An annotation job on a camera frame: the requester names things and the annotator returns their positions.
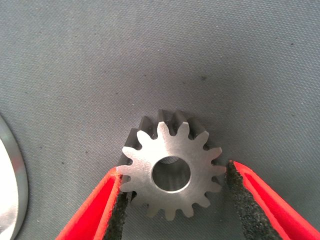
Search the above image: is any dark grey table cloth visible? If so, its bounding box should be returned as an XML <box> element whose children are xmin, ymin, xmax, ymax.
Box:
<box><xmin>0</xmin><ymin>0</ymin><xmax>320</xmax><ymax>240</ymax></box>

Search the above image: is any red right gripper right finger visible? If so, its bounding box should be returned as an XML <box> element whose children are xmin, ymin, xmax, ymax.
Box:
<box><xmin>224</xmin><ymin>159</ymin><xmax>320</xmax><ymax>240</ymax></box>

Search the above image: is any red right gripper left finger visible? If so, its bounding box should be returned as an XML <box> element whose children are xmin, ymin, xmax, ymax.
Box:
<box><xmin>55</xmin><ymin>166</ymin><xmax>137</xmax><ymax>240</ymax></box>

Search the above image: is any small steel planetary gear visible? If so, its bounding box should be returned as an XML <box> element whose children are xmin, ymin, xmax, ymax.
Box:
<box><xmin>116</xmin><ymin>109</ymin><xmax>227</xmax><ymax>222</ymax></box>

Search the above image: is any round metal carrier plate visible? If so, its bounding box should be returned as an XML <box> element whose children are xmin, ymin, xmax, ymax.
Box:
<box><xmin>0</xmin><ymin>113</ymin><xmax>29</xmax><ymax>240</ymax></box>

